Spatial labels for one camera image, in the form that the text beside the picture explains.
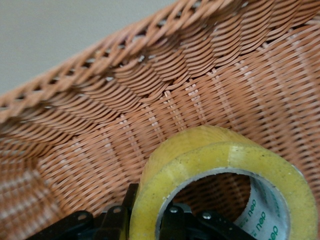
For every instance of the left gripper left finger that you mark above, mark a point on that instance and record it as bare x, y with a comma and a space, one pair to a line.
75, 225

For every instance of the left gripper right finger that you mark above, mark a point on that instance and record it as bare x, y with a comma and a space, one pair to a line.
207, 227

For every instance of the clear yellowish tape roll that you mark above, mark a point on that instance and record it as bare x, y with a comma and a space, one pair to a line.
200, 155

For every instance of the brown wicker basket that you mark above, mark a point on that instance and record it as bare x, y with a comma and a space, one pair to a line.
175, 75

